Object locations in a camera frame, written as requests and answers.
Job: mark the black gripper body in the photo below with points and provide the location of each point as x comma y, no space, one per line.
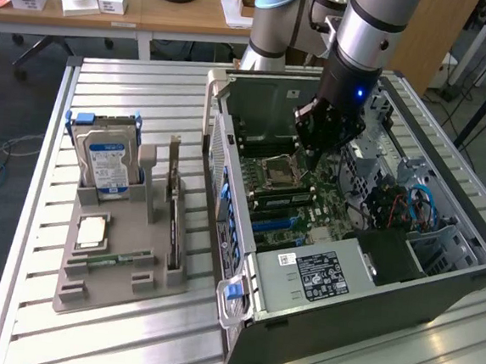
349,85

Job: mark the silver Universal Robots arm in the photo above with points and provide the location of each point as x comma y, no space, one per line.
273,27

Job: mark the perforated metal drive cage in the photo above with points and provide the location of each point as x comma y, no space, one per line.
361,167

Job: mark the black RAM slot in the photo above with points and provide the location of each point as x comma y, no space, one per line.
267,143
269,151

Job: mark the metal socket cover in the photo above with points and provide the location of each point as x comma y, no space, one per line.
301,168

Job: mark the CPU socket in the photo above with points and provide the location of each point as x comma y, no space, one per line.
279,171

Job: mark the green motherboard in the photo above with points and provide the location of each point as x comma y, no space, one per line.
327,189

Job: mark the RAM module with white label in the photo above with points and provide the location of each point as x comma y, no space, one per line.
284,201

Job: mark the wooden cabinet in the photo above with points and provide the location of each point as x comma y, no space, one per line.
433,45

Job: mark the small white cabinet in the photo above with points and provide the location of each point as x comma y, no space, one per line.
442,71

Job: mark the black expansion slot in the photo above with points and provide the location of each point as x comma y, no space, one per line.
272,215

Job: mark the blue card retention bar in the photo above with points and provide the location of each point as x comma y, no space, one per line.
225,189

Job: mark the blue expansion slot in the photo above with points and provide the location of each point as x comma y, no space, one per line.
275,226

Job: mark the white paper sheets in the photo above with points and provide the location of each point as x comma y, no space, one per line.
236,13

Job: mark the grey metal disk bay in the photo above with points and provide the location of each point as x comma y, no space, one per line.
446,246

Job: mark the grey power supply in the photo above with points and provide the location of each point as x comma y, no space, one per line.
276,287

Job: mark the wooden desk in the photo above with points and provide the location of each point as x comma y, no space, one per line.
176,18

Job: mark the graphics card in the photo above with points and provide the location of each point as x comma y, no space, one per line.
174,227

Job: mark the blue latch tab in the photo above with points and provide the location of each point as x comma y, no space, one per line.
234,293

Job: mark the dark grey PC case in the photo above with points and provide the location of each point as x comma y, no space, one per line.
341,327

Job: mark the hard disk with blue carrier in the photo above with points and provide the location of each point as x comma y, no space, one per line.
108,166

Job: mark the grey parts rack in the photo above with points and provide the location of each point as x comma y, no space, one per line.
132,232

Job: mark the plain white box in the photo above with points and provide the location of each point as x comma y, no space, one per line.
113,2

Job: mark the silver CPU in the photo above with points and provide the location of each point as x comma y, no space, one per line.
91,232

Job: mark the green RAM stick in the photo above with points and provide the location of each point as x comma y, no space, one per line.
104,260

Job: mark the white box with round hole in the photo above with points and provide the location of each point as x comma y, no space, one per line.
79,6

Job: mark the black chair base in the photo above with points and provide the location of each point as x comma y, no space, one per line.
42,47

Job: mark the white labelled box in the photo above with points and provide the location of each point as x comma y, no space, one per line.
27,2

